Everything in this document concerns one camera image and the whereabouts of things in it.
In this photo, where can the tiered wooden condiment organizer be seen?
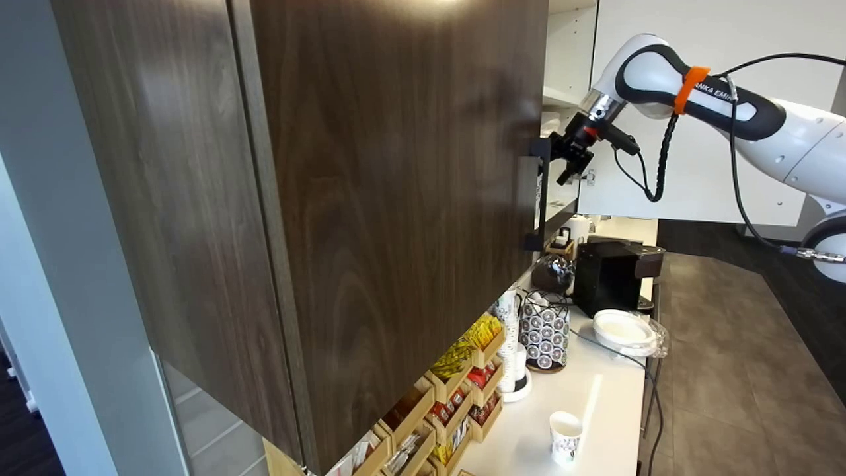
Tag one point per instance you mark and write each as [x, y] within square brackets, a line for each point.
[450, 386]

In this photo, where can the tall stack of paper cups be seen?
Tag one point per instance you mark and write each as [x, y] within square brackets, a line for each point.
[502, 312]
[511, 327]

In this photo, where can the patterned paper cup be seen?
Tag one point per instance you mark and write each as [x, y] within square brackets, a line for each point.
[566, 439]

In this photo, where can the black coffee machine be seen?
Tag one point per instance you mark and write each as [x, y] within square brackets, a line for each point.
[609, 273]

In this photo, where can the white plate on counter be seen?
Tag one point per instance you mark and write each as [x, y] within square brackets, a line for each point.
[625, 331]

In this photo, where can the dark wood wall cabinet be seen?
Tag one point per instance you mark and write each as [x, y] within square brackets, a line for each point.
[354, 220]

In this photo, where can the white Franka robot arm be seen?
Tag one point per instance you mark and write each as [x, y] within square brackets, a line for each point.
[794, 134]

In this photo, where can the stack of white cup lids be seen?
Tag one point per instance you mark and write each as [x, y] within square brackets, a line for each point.
[514, 367]

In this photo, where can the round white tray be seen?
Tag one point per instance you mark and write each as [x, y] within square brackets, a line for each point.
[518, 393]

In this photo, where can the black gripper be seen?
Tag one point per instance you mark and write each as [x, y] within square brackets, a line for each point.
[582, 135]

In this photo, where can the white open cabinet door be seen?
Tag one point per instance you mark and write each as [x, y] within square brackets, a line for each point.
[705, 175]

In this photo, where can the dark round pot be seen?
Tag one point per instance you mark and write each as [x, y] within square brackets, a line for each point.
[553, 275]

